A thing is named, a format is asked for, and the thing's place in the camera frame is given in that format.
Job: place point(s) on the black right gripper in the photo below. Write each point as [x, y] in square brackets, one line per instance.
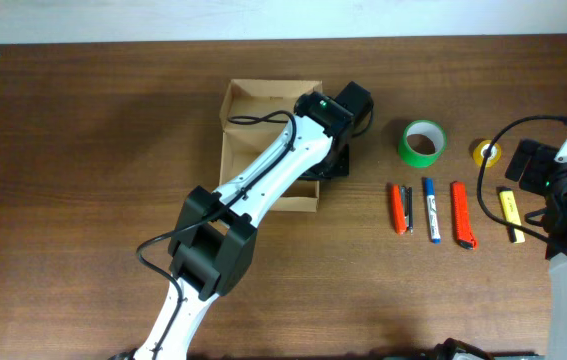
[541, 157]

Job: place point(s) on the orange black stapler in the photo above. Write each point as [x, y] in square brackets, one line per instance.
[401, 208]

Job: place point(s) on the blue white marker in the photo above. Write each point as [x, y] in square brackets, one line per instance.
[432, 211]

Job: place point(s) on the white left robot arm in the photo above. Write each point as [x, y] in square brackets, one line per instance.
[212, 245]

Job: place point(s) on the orange utility knife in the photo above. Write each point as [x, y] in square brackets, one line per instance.
[462, 226]

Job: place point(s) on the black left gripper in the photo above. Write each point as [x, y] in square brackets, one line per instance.
[342, 167]

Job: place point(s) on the yellow highlighter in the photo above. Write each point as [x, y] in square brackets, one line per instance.
[511, 214]

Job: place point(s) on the green tape roll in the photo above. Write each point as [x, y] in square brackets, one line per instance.
[422, 143]

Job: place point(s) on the brown cardboard box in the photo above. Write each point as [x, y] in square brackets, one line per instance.
[242, 144]

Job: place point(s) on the small yellow tape roll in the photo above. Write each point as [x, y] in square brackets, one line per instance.
[486, 153]

